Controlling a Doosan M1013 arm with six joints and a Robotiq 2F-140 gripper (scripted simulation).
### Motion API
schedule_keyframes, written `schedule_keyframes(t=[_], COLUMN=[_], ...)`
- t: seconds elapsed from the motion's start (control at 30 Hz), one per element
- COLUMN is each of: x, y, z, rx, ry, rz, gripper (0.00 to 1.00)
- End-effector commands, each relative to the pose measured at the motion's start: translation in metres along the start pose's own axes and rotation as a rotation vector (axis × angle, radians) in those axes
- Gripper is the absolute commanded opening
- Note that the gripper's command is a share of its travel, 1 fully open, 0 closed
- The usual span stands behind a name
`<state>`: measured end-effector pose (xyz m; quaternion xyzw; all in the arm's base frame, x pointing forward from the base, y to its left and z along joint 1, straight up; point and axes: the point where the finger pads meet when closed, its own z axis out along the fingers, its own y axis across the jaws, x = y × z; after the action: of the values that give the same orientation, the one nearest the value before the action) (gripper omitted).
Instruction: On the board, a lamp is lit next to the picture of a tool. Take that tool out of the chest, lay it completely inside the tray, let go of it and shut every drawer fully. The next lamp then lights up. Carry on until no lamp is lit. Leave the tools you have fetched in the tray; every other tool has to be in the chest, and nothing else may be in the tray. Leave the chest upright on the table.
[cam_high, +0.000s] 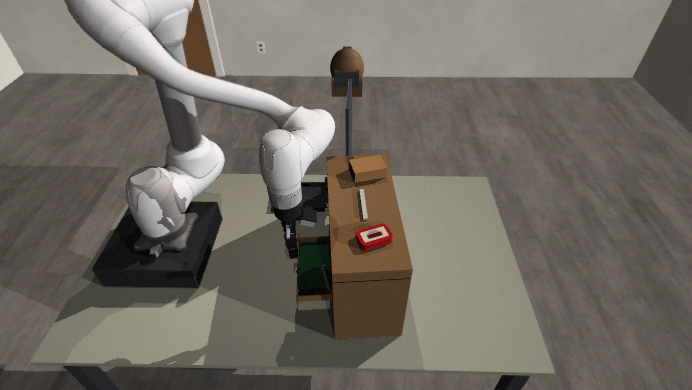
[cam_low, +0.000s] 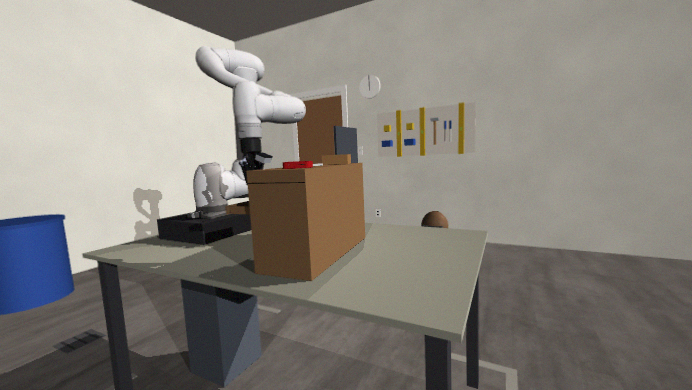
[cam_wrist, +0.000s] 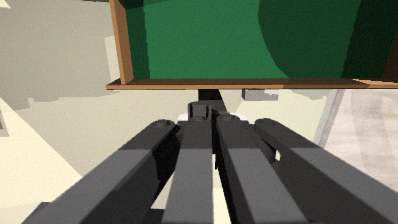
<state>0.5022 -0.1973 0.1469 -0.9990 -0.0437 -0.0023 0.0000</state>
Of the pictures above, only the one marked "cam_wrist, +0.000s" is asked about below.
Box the brown wooden tool chest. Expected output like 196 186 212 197
106 0 398 101

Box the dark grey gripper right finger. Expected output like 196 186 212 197
208 89 398 224

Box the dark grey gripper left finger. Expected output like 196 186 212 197
24 89 215 224

